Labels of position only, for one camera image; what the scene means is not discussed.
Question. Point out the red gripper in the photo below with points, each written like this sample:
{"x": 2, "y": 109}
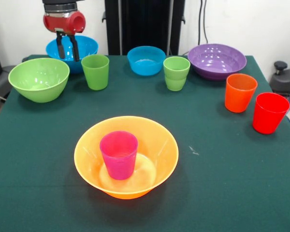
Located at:
{"x": 60, "y": 24}

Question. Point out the large blue bowl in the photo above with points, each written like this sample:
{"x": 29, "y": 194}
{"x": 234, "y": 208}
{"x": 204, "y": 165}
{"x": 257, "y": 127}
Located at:
{"x": 87, "y": 48}

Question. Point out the green bowl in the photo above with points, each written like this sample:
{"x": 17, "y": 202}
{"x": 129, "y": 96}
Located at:
{"x": 38, "y": 79}

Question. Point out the purple cup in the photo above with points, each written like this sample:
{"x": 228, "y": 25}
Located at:
{"x": 119, "y": 159}

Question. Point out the orange bowl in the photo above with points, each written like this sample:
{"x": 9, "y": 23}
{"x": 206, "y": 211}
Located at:
{"x": 154, "y": 145}

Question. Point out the plain green cup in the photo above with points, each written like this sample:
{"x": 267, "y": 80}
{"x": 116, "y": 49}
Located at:
{"x": 95, "y": 75}

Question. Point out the small blue bowl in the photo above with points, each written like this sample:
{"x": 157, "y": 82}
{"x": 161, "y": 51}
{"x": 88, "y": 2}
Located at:
{"x": 145, "y": 67}

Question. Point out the stepped green cup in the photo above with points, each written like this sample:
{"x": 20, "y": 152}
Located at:
{"x": 176, "y": 79}

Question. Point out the purple bowl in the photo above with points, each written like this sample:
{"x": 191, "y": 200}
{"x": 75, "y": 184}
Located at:
{"x": 217, "y": 62}

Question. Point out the orange cup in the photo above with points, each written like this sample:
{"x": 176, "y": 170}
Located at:
{"x": 238, "y": 99}

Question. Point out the dark green table cloth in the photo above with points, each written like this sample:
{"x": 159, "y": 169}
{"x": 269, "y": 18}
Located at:
{"x": 207, "y": 181}

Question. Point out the red cup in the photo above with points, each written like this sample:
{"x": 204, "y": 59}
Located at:
{"x": 268, "y": 120}

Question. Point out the grey base with knob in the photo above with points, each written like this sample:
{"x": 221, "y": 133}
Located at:
{"x": 287, "y": 79}

